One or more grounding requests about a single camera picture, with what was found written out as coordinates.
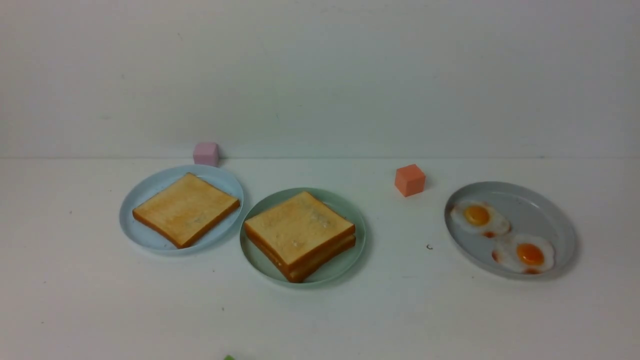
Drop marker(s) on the toast slice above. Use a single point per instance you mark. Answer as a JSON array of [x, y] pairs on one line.
[[310, 262], [298, 228], [186, 210]]

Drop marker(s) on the orange cube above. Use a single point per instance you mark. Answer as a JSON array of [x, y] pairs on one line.
[[410, 180]]

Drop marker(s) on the mint green plate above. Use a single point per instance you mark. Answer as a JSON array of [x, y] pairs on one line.
[[336, 268]]

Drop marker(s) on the pink cube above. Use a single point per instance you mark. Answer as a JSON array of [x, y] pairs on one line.
[[206, 154]]

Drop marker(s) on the left fried egg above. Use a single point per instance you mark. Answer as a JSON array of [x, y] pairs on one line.
[[479, 218]]

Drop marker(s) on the fried egg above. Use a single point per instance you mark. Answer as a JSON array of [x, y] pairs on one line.
[[524, 253], [479, 218]]

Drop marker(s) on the light blue plate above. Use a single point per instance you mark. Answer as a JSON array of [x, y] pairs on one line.
[[151, 240]]

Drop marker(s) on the grey plate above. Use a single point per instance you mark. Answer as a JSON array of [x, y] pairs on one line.
[[528, 212]]

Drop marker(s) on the right fried egg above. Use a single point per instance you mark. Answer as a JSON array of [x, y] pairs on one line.
[[524, 253]]

